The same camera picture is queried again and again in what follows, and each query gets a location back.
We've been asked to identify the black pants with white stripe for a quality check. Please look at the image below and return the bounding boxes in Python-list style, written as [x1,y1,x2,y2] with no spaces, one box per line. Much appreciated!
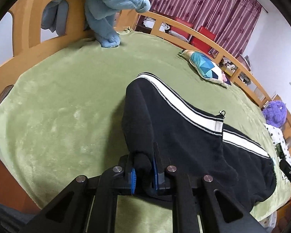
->
[122,73,276,211]

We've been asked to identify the white dotted cloth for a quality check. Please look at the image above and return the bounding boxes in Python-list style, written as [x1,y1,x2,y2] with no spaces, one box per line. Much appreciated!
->
[264,124,291,168]

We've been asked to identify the purple plush toy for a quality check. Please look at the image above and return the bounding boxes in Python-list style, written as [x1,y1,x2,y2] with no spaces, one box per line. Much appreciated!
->
[262,100,288,128]

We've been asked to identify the green plush blanket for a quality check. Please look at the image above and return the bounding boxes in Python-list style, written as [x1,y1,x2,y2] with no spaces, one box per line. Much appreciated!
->
[0,27,291,233]

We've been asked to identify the colourful geometric pillow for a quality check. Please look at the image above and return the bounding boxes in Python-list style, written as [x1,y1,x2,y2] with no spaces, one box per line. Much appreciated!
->
[178,50,232,88]

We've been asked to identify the red chair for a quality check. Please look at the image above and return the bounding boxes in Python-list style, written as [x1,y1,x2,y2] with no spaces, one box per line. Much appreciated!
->
[191,25,218,53]
[168,17,193,42]

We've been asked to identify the maroon patterned curtain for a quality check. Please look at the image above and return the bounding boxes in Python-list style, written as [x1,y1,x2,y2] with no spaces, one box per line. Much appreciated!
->
[150,0,262,56]

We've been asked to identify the light blue fleece garment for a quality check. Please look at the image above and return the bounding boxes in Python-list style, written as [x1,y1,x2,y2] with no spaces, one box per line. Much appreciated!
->
[84,0,151,48]

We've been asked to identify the wooden bed frame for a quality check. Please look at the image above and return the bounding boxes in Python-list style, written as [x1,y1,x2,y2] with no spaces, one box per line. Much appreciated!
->
[0,0,291,183]

